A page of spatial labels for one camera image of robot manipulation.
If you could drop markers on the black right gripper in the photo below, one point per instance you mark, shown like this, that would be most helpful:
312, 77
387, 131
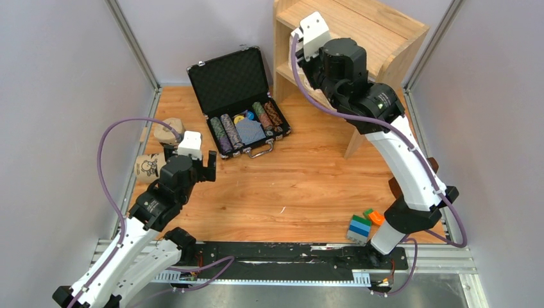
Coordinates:
309, 63

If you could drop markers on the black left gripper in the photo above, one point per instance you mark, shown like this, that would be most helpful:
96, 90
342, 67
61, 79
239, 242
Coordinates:
208, 172

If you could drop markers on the brown roll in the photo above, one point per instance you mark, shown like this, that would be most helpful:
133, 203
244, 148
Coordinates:
147, 167
165, 135

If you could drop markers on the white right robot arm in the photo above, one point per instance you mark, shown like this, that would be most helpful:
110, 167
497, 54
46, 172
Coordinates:
379, 115

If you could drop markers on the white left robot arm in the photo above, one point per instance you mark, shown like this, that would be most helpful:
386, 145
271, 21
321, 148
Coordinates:
117, 275

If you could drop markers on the wooden shelf unit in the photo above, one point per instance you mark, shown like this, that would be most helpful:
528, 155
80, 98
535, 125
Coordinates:
390, 38

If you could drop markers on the black poker chip case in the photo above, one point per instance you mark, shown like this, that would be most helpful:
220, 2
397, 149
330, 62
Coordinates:
234, 96

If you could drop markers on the brown metronome with glass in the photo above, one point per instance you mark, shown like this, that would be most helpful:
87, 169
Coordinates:
394, 185

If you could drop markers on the orange curved toy piece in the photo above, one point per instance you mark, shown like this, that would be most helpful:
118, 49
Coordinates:
374, 216

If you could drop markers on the blue green block stack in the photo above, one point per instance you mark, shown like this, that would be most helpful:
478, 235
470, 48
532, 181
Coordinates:
359, 230

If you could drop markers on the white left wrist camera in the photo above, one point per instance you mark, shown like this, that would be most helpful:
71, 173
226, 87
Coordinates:
190, 145

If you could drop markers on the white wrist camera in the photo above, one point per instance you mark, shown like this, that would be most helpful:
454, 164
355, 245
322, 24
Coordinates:
311, 34
190, 145

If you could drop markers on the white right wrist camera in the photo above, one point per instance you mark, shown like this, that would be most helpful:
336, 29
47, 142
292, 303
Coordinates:
311, 34

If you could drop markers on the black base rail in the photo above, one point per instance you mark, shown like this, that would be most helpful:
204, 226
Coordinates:
292, 262

